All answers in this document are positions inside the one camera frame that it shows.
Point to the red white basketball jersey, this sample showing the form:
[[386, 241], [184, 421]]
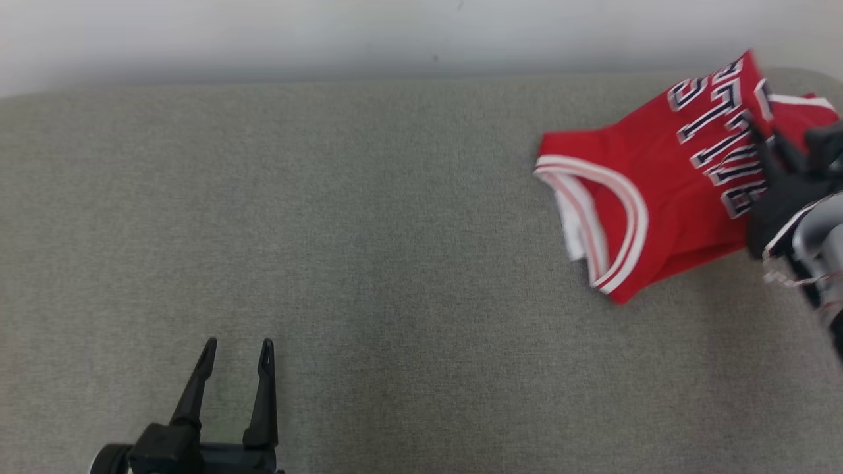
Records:
[[658, 171]]

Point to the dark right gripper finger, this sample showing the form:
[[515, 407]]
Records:
[[790, 155], [764, 151]]

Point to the grey fabric sofa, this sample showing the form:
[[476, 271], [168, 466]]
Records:
[[329, 230]]

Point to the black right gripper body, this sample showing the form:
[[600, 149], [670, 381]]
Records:
[[780, 210]]

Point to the red shorts with white stripe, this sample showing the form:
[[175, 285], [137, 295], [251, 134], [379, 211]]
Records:
[[800, 112]]

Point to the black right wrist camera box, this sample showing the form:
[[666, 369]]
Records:
[[826, 145]]

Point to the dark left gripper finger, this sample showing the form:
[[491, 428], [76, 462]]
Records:
[[263, 401], [194, 388]]

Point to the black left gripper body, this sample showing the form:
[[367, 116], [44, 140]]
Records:
[[191, 454]]

